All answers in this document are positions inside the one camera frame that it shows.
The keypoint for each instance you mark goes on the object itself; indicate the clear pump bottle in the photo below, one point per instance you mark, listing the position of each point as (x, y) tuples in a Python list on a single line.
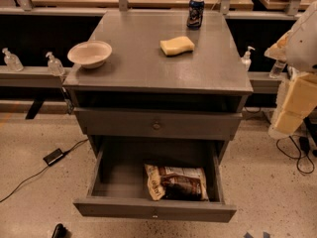
[(246, 58), (12, 60), (55, 65)]

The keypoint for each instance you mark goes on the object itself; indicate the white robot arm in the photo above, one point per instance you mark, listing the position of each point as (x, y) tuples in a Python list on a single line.
[(298, 46)]

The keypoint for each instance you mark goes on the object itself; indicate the black power adapter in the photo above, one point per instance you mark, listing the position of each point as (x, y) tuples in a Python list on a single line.
[(53, 157)]

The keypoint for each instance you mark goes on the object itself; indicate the yellow sponge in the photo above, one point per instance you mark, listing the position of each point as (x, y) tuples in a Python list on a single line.
[(177, 46)]

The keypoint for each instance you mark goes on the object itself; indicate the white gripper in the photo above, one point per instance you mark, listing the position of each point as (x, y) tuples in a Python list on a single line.
[(303, 47)]

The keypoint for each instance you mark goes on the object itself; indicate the blue soda can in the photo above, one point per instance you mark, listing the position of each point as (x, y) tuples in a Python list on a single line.
[(195, 16)]

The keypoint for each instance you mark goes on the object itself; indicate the clear pump bottle far left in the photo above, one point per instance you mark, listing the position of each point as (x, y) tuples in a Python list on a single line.
[(12, 60)]

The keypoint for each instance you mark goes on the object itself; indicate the grey shelf rail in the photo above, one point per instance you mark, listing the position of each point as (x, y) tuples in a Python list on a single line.
[(30, 76)]

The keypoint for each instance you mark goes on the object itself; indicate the open grey middle drawer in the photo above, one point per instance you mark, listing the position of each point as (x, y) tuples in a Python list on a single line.
[(119, 186)]

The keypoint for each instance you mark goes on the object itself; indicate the grey drawer cabinet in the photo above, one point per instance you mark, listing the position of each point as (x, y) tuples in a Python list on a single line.
[(138, 75)]

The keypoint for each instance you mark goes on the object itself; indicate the clear pump bottle right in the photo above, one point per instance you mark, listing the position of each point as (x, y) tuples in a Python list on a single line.
[(246, 58)]

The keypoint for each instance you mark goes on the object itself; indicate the closed grey top drawer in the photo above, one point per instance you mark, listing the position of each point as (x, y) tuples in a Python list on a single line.
[(158, 123)]

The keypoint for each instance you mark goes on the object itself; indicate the brown chip bag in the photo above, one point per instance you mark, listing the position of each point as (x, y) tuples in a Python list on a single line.
[(176, 183)]

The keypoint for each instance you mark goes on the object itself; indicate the black object on floor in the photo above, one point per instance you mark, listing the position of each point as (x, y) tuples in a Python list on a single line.
[(59, 232)]

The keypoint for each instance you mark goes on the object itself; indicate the white bowl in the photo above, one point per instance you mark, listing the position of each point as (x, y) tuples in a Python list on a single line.
[(90, 54)]

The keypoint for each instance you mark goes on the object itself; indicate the clear water bottle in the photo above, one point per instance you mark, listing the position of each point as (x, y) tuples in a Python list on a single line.
[(277, 69)]

